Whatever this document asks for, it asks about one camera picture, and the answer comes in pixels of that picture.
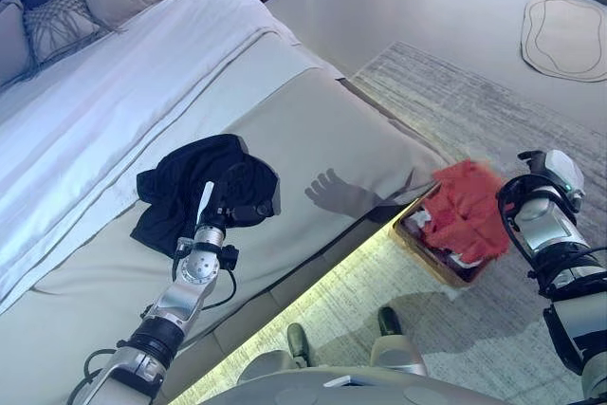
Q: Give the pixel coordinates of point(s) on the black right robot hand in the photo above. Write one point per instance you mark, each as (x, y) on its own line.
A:
(564, 172)

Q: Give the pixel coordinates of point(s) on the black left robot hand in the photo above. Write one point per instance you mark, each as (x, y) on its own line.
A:
(237, 182)

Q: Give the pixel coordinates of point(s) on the black garment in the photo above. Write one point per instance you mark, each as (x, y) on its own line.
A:
(180, 177)

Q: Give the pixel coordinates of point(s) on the red garment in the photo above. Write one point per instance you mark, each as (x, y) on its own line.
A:
(465, 215)

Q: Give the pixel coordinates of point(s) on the white garment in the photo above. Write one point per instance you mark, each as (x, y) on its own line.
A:
(419, 222)

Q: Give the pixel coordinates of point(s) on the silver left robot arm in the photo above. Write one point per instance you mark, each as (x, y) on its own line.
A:
(189, 291)

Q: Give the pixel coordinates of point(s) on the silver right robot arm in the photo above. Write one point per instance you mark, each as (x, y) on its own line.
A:
(550, 229)

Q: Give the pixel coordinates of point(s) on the beige upholstered bed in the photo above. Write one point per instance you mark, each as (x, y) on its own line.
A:
(308, 130)

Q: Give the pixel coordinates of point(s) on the wicker laundry basket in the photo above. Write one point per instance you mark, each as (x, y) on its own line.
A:
(417, 253)

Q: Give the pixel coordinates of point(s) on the cream oval rug dark outline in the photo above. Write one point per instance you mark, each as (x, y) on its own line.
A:
(564, 40)

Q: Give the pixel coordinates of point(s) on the grey striped rug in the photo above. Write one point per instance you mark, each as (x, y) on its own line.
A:
(450, 101)

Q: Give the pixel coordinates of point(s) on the white duvet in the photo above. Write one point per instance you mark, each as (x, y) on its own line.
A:
(118, 92)

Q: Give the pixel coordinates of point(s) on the silver left robot leg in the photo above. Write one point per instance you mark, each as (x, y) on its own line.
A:
(299, 343)

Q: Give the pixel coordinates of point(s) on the silver robot leg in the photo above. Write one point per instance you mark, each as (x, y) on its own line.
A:
(396, 348)
(299, 343)

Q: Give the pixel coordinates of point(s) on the silver right robot leg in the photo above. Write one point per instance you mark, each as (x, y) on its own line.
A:
(396, 348)

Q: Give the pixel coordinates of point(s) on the woven fringed pillow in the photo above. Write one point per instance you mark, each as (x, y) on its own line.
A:
(61, 25)

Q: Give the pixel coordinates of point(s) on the grey pillow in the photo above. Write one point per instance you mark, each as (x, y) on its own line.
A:
(12, 40)

